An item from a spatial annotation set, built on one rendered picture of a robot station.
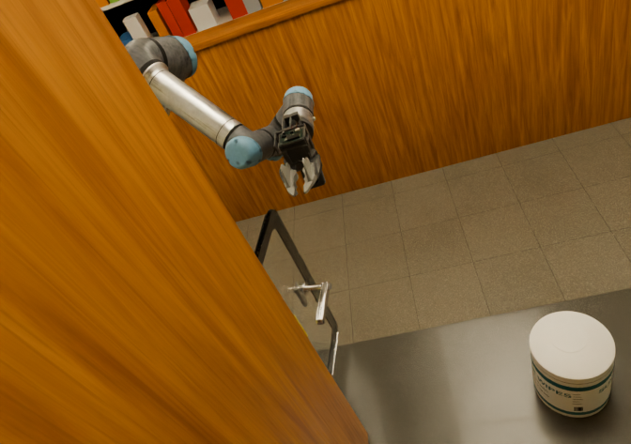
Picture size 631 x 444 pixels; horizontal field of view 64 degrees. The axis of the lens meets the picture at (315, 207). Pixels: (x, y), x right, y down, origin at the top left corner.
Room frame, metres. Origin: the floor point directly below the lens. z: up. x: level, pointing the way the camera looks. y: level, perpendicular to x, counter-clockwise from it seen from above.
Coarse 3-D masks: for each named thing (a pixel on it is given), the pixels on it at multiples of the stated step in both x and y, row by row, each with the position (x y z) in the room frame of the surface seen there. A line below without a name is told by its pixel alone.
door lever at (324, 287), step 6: (306, 282) 0.68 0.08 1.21; (324, 282) 0.66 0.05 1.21; (306, 288) 0.66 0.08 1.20; (312, 288) 0.66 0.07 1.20; (318, 288) 0.65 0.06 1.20; (324, 288) 0.64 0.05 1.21; (330, 288) 0.64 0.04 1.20; (306, 294) 0.66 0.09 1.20; (324, 294) 0.63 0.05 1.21; (318, 300) 0.62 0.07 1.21; (324, 300) 0.61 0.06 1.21; (318, 306) 0.61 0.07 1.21; (324, 306) 0.60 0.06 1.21; (318, 312) 0.59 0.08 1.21; (324, 312) 0.59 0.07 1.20; (318, 318) 0.58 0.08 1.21; (324, 318) 0.58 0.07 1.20; (318, 324) 0.58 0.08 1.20
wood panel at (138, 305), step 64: (0, 0) 0.37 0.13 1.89; (64, 0) 0.44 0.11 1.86; (0, 64) 0.34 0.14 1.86; (64, 64) 0.39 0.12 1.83; (128, 64) 0.47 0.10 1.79; (0, 128) 0.30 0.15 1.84; (64, 128) 0.34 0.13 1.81; (128, 128) 0.41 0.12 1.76; (0, 192) 0.27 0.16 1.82; (64, 192) 0.30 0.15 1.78; (128, 192) 0.36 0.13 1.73; (192, 192) 0.44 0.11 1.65; (0, 256) 0.24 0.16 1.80; (64, 256) 0.27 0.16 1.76; (128, 256) 0.31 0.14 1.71; (192, 256) 0.37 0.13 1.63; (0, 320) 0.21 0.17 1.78; (64, 320) 0.23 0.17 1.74; (128, 320) 0.27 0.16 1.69; (192, 320) 0.32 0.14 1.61; (256, 320) 0.40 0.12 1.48; (0, 384) 0.18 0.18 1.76; (64, 384) 0.20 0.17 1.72; (128, 384) 0.23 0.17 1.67; (192, 384) 0.27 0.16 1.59; (256, 384) 0.33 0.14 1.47; (320, 384) 0.44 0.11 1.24
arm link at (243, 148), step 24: (144, 48) 1.29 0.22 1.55; (144, 72) 1.22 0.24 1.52; (168, 72) 1.23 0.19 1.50; (168, 96) 1.17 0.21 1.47; (192, 96) 1.15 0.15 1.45; (192, 120) 1.11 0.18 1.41; (216, 120) 1.08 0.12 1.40; (240, 144) 0.99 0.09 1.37; (264, 144) 1.02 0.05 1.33; (240, 168) 0.98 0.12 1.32
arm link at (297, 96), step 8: (296, 88) 1.13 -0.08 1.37; (304, 88) 1.13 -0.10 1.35; (288, 96) 1.11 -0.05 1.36; (296, 96) 1.09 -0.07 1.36; (304, 96) 1.09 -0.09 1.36; (312, 96) 1.13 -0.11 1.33; (288, 104) 1.07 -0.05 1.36; (296, 104) 1.05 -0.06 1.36; (304, 104) 1.06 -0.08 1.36; (312, 104) 1.08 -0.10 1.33; (280, 112) 1.10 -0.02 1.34; (312, 112) 1.05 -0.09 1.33; (280, 120) 1.09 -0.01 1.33
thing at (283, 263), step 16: (272, 224) 0.68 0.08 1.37; (272, 240) 0.65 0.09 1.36; (288, 240) 0.70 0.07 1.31; (256, 256) 0.60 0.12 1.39; (272, 256) 0.63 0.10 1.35; (288, 256) 0.67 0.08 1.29; (272, 272) 0.61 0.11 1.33; (288, 272) 0.65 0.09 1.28; (304, 272) 0.69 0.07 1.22; (288, 288) 0.62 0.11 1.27; (288, 304) 0.60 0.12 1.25; (304, 304) 0.64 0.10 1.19; (304, 320) 0.62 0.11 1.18; (320, 336) 0.63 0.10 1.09; (336, 336) 0.68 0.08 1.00; (320, 352) 0.61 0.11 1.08
